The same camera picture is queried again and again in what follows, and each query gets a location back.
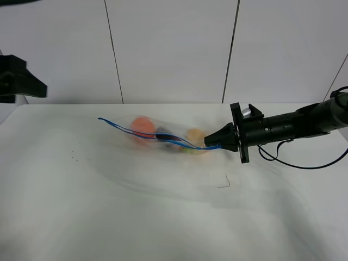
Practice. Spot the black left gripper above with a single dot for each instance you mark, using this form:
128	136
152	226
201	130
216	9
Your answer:
17	80

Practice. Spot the yellow pear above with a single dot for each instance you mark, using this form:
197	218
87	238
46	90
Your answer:
196	136

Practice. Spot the clear zip bag blue strip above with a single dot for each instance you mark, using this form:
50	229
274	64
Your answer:
122	125

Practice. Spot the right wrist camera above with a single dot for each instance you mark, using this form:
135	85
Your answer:
251	112

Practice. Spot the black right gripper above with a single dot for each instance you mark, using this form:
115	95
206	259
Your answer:
249	133

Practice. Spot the purple eggplant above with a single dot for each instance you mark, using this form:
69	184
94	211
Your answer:
163	135

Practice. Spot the orange fruit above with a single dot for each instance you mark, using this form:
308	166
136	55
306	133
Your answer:
143	126

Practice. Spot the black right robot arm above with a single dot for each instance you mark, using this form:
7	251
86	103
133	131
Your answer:
317	119

